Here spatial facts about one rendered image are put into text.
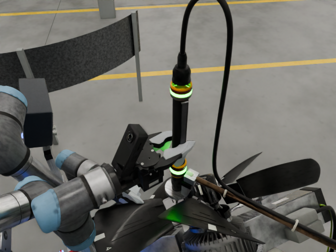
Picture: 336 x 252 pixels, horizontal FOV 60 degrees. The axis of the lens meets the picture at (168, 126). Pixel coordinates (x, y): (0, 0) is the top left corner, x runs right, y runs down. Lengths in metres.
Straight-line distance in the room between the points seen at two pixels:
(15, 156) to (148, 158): 0.37
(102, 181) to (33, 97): 0.79
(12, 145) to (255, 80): 3.09
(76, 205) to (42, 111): 0.71
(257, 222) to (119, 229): 0.43
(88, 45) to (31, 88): 1.16
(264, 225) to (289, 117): 2.26
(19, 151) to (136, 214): 0.38
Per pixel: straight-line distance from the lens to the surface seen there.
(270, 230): 1.05
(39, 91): 1.37
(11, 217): 0.71
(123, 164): 0.61
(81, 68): 2.53
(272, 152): 2.80
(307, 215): 1.05
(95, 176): 0.61
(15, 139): 0.85
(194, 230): 0.94
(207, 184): 0.74
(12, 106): 0.90
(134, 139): 0.57
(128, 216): 0.94
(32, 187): 0.76
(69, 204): 0.60
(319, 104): 3.51
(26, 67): 2.39
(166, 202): 0.94
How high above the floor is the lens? 2.00
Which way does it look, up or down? 44 degrees down
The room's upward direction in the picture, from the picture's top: straight up
